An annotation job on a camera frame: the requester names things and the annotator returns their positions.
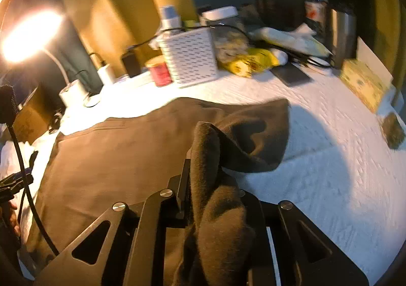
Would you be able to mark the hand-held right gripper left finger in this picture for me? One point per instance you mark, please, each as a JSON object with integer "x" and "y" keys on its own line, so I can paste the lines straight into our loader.
{"x": 183, "y": 184}

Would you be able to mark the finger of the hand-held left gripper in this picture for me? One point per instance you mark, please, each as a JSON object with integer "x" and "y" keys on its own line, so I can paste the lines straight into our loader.
{"x": 8, "y": 195}
{"x": 19, "y": 178}

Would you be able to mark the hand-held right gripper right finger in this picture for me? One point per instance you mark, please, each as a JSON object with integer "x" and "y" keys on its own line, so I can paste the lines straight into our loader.
{"x": 257, "y": 213}

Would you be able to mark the dark olive printed t-shirt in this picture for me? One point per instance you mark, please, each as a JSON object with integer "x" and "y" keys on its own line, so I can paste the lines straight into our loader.
{"x": 111, "y": 152}

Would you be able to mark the person's left hand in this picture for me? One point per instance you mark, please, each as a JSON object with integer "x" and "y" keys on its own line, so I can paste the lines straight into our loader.
{"x": 10, "y": 217}

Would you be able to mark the brown cardboard box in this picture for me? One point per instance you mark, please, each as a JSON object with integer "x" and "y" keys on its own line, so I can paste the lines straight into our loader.
{"x": 31, "y": 117}

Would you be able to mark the white quilted table cover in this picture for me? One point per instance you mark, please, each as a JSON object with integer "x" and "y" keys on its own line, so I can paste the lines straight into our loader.
{"x": 317, "y": 162}

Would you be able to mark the white desk lamp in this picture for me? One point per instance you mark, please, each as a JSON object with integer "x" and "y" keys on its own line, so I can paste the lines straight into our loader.
{"x": 74, "y": 94}

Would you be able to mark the red can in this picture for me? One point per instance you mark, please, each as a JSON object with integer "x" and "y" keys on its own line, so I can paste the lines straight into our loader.
{"x": 160, "y": 73}

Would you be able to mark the white perforated basket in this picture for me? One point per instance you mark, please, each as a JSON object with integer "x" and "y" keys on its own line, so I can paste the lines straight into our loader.
{"x": 190, "y": 57}

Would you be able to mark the black charger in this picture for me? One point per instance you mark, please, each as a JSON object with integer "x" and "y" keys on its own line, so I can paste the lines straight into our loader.
{"x": 130, "y": 65}

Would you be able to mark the white charger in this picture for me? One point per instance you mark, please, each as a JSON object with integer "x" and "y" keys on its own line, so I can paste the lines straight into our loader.
{"x": 106, "y": 75}

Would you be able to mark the yellow snack packet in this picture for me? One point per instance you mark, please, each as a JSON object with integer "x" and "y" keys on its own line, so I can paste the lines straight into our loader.
{"x": 250, "y": 62}

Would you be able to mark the black phone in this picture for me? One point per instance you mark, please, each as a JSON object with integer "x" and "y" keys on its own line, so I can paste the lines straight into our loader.
{"x": 290, "y": 75}

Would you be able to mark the dark cloth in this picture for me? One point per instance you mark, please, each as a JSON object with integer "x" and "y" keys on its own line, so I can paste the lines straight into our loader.
{"x": 393, "y": 130}

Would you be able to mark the white plastic bottle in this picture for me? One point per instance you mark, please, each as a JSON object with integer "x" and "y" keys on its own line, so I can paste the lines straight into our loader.
{"x": 169, "y": 17}

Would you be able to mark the yellow printed box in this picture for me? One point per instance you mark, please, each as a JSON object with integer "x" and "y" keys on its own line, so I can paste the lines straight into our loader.
{"x": 364, "y": 84}

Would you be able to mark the clear jar with white lid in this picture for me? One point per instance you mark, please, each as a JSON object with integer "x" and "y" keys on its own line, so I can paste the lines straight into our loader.
{"x": 222, "y": 14}

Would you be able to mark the white plastic bag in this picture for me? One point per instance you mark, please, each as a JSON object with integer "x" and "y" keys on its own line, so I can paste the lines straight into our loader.
{"x": 285, "y": 38}

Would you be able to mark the steel tumbler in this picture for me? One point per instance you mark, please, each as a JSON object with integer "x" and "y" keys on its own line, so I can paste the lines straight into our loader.
{"x": 342, "y": 38}

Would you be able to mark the mustard yellow curtain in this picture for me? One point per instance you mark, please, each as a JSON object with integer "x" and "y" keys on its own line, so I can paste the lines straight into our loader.
{"x": 111, "y": 3}

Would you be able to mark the clear water bottle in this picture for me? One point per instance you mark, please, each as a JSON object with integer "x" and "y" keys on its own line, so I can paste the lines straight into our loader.
{"x": 315, "y": 6}

